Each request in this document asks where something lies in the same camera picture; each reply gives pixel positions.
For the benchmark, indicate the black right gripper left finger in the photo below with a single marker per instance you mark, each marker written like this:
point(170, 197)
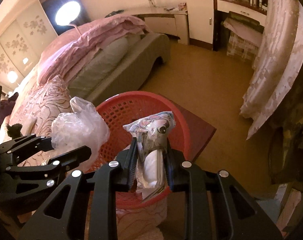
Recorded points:
point(84, 205)

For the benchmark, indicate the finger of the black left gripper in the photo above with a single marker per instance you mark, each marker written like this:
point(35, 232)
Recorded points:
point(24, 147)
point(49, 164)

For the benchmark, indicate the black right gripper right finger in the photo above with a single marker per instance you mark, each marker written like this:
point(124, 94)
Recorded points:
point(216, 204)

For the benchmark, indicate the black plastic bag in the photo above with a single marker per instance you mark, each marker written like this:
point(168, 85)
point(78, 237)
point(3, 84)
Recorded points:
point(14, 131)

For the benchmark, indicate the clear plastic bag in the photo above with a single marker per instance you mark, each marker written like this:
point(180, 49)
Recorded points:
point(82, 127)

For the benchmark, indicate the printed white snack package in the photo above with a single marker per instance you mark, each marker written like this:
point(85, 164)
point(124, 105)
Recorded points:
point(151, 133)

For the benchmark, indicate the red plastic mesh trash basket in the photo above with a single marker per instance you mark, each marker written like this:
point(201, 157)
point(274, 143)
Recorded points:
point(127, 107)

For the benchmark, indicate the purple garment on bed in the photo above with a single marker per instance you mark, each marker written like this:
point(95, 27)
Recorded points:
point(6, 107)

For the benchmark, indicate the rose pattern bedspread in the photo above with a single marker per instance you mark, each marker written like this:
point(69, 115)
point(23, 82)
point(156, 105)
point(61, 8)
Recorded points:
point(35, 109)

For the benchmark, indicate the white sliding door wardrobe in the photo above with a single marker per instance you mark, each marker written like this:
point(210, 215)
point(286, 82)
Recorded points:
point(22, 43)

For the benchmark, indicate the dark red low stool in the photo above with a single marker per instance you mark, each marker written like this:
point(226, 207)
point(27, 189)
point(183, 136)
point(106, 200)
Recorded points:
point(191, 133)

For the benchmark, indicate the folded pink quilt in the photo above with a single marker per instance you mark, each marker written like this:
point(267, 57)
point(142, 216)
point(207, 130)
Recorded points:
point(69, 52)

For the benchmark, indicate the white low tv cabinet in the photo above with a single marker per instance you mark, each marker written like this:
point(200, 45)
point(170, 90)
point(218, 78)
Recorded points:
point(161, 20)

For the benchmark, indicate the plaid covered dresser stool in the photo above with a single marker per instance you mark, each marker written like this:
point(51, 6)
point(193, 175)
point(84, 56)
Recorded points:
point(245, 37)

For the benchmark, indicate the pink lace curtain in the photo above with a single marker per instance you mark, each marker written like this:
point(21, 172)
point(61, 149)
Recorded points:
point(277, 64)

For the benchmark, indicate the white tall cabinet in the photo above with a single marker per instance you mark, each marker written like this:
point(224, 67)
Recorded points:
point(201, 22)

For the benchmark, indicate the dresser with cosmetics shelf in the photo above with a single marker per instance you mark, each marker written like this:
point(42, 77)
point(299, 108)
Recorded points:
point(249, 12)

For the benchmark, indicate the grey bed frame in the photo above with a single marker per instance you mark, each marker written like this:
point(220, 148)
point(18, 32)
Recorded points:
point(122, 66)

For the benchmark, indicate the round ring lamp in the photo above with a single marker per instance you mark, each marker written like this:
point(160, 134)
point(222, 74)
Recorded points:
point(67, 13)

